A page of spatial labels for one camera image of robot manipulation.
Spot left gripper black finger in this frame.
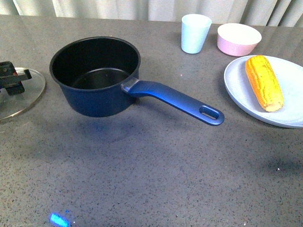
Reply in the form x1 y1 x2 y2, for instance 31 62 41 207
0 61 32 96

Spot glass lid with blue knob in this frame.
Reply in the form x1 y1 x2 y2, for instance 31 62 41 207
0 69 46 122

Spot yellow corn cob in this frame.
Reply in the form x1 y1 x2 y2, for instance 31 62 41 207
245 55 284 112

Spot dark blue saucepan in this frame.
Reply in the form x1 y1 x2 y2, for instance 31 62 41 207
49 36 224 126

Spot light blue plastic cup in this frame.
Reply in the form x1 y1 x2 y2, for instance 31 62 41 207
181 14 212 54

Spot pink bowl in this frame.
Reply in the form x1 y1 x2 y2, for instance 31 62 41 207
217 23 262 57

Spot light blue plate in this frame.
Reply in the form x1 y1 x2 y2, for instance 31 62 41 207
224 55 303 128

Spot white curtain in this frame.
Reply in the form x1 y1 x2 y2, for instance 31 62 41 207
0 0 303 27

